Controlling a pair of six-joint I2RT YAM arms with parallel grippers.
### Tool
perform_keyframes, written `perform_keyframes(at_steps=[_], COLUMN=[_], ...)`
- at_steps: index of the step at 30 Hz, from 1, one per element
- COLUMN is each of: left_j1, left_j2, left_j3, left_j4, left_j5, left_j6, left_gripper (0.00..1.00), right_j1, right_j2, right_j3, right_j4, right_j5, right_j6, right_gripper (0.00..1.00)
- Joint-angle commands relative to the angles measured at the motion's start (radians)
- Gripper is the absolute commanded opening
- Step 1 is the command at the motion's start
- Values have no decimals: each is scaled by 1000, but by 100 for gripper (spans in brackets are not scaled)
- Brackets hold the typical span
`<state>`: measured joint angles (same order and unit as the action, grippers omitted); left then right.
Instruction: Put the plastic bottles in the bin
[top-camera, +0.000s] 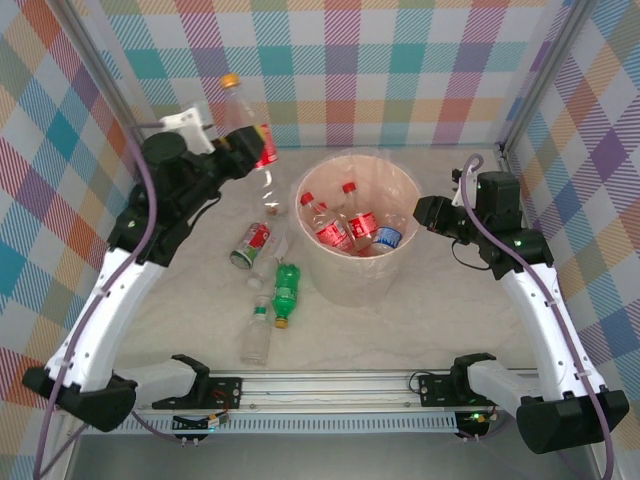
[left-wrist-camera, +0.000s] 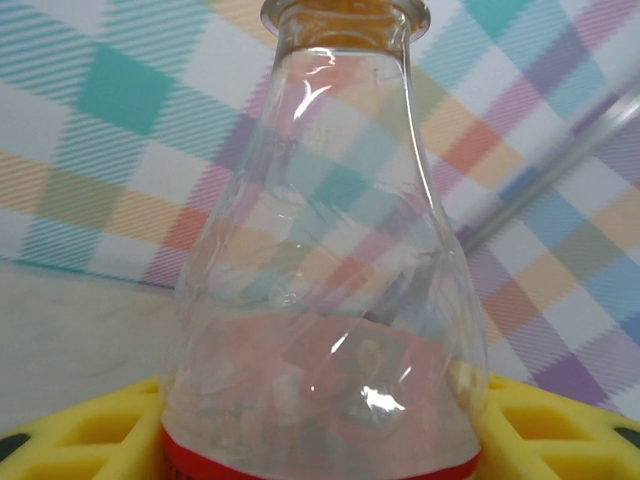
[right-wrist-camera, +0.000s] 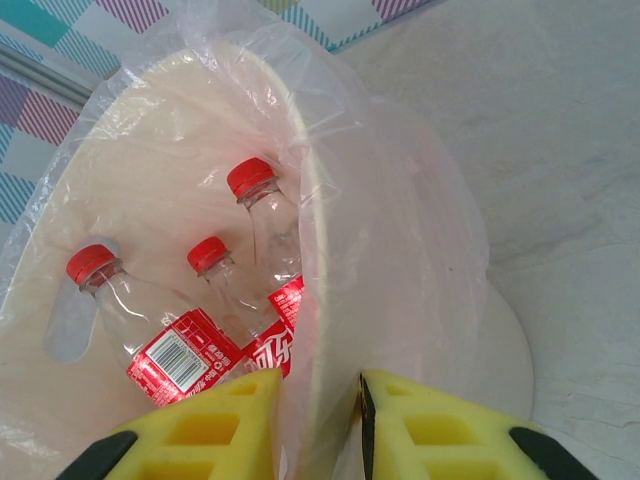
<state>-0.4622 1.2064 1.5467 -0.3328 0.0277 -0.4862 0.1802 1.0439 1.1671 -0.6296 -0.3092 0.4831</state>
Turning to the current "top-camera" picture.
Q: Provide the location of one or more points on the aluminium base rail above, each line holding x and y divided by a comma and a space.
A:
325, 392

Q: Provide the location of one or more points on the small connector board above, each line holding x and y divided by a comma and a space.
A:
477, 417
212, 422

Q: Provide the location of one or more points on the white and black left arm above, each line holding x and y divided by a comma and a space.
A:
110, 305

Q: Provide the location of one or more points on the large red-label bottle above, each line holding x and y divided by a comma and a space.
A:
269, 150

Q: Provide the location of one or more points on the aluminium frame post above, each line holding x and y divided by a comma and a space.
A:
111, 85
542, 75

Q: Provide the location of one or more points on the blue-label bottle with blue cap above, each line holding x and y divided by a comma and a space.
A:
387, 237

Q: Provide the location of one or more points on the red-capped cola bottle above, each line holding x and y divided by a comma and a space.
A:
332, 235
361, 225

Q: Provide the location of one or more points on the beige round plastic bin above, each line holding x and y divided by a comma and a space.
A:
350, 285

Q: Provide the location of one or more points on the green bottle with yellow cap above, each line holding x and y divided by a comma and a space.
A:
286, 290

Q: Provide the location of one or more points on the clear bottle with green band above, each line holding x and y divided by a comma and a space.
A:
256, 340

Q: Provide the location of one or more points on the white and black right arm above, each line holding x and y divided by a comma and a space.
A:
545, 320

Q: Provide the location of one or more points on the bottle with red green label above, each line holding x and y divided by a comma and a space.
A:
257, 239

